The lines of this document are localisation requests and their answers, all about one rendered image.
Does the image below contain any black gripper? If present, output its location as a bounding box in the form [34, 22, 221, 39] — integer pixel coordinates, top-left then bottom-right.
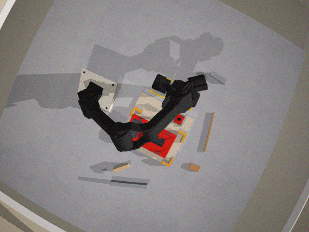
[152, 74, 200, 107]

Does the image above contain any tan rectangular block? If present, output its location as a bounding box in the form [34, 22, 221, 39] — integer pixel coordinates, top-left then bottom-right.
[189, 164, 200, 172]

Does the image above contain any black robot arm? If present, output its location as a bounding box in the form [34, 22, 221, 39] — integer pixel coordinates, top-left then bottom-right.
[77, 74, 208, 152]

